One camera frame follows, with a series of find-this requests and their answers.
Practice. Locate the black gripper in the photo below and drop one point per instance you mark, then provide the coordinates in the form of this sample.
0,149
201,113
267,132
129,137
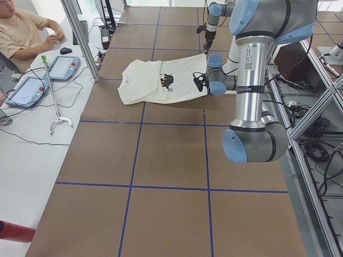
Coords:
208,36

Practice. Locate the cream long-sleeve cat shirt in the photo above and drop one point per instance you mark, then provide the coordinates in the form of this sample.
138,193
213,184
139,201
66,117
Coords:
163,82

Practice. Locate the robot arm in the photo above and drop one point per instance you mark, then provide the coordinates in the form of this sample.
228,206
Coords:
215,12
257,28

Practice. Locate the black computer mouse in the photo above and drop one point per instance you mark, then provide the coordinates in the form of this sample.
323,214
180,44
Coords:
65,50

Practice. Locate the far blue teach pendant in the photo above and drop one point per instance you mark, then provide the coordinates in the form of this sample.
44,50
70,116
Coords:
63,68

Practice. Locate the blue teach pendant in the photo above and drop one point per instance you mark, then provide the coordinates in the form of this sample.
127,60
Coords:
63,68
28,93

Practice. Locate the metal reacher grabber tool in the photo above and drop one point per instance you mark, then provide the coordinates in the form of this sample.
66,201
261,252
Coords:
60,119

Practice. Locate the near blue teach pendant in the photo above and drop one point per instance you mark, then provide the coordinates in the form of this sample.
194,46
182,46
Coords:
28,93

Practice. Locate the seated person beige shirt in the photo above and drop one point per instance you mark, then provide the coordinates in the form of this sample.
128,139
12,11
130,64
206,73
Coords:
24,35

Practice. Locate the red cylinder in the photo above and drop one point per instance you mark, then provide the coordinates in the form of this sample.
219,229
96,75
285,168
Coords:
15,232

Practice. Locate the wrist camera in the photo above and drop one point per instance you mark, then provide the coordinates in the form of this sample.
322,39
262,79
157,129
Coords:
201,81
201,29

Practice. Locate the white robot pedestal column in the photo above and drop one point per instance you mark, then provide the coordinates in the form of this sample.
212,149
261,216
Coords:
231,66

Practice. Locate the aluminium frame rack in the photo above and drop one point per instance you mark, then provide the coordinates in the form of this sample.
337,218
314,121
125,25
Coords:
307,95

